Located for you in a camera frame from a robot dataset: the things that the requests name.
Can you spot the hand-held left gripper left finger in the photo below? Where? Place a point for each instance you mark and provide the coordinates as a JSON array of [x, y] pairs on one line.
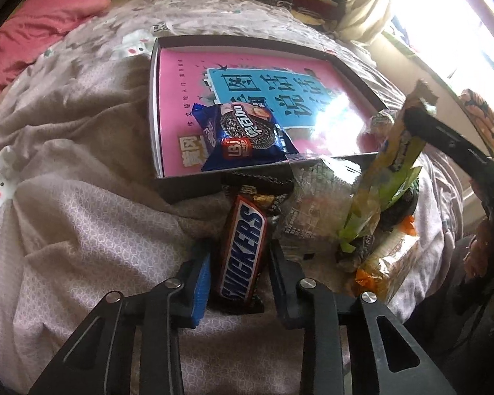
[[201, 290]]

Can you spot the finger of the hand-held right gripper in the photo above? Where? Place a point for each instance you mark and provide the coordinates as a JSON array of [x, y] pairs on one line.
[[422, 122]]

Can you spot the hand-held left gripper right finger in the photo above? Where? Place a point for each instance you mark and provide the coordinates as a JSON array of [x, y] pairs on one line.
[[286, 292]]

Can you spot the yellow-green snack packet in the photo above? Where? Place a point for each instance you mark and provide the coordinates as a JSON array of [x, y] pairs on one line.
[[395, 148]]

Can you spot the brown chocolate bar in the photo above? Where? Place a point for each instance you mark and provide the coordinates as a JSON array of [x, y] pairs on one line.
[[241, 247]]

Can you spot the clear plastic snack packet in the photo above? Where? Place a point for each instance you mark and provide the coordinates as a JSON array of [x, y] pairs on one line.
[[313, 210]]

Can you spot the shallow black cardboard box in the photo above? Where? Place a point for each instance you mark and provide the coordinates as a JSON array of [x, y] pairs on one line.
[[189, 187]]

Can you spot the orange cracker packet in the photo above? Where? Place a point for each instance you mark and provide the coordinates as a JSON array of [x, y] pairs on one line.
[[387, 263]]

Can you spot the small wrapped candy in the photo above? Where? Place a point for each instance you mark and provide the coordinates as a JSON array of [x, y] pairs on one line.
[[382, 121]]

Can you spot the orange patterned cloth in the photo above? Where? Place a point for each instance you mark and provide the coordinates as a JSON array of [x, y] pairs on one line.
[[483, 123]]

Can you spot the black snack packet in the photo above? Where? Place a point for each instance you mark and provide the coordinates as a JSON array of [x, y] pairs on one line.
[[273, 205]]

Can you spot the dark round cookie packet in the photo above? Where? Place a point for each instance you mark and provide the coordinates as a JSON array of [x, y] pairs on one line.
[[401, 210]]

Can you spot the cream curtain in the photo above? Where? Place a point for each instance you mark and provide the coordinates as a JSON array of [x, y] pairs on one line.
[[366, 4]]

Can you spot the printed grey-pink quilt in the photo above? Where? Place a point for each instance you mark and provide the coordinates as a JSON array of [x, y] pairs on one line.
[[86, 222]]

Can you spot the blue cookie packet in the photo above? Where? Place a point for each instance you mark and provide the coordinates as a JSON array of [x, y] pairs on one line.
[[247, 131]]

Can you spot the pink book with blue label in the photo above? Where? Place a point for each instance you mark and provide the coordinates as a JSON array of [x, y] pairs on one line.
[[181, 90]]

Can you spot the pink blanket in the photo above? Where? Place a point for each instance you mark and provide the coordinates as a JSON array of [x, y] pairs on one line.
[[33, 28]]

